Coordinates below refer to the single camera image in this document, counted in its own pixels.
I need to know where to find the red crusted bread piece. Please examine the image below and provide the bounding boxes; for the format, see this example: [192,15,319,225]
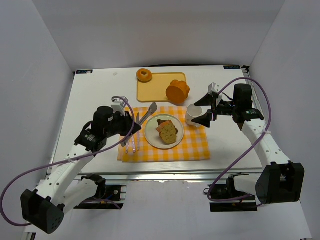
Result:
[156,119,172,133]

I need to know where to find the stainless steel tongs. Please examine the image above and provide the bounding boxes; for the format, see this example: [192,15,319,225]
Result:
[120,102,158,147]

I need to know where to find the seeded bread slice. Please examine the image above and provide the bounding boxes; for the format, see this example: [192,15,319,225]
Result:
[159,123,177,145]

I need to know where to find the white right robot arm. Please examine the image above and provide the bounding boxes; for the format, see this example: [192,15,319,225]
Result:
[193,83,305,205]

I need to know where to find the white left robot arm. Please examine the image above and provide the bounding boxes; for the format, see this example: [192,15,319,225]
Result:
[20,106,141,234]

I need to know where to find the white ceramic mug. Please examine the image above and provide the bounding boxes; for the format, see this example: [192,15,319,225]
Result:
[185,104,203,128]

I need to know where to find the pale green ceramic plate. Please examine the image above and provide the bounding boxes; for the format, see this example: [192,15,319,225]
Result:
[144,113,185,150]

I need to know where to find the yellow checkered cloth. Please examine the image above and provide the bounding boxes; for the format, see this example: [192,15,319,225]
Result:
[117,106,211,163]

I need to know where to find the large orange brioche loaf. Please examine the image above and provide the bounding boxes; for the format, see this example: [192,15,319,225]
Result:
[165,79,190,104]

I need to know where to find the yellow plastic tray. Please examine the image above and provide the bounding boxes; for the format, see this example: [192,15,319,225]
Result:
[136,72,187,103]

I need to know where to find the round bagel bun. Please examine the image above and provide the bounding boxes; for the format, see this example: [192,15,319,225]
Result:
[136,68,153,83]

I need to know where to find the white foam board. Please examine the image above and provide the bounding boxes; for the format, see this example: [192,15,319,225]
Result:
[26,181,312,240]

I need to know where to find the pink-handled knife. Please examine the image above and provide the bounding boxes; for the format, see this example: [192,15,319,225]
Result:
[136,112,140,151]

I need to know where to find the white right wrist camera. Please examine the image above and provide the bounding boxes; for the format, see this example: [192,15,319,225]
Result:
[207,82,222,106]

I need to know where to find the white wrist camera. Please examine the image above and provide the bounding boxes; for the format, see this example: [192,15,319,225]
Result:
[207,82,222,106]
[111,96,128,116]

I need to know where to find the pink-handled fork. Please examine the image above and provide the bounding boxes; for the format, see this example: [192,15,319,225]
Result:
[125,140,130,154]

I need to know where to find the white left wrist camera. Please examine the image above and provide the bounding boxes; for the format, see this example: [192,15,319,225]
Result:
[111,96,128,116]

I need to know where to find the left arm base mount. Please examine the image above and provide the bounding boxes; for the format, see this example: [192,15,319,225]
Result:
[74,184,127,210]

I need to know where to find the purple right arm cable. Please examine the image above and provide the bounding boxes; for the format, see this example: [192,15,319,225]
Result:
[207,77,273,208]

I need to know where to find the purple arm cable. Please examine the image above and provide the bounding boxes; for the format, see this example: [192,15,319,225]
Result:
[0,96,136,227]
[207,77,273,208]

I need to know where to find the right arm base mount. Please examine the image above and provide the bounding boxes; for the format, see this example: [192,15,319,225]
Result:
[210,172,258,213]

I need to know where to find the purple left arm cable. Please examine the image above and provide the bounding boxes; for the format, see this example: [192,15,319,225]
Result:
[0,96,136,227]

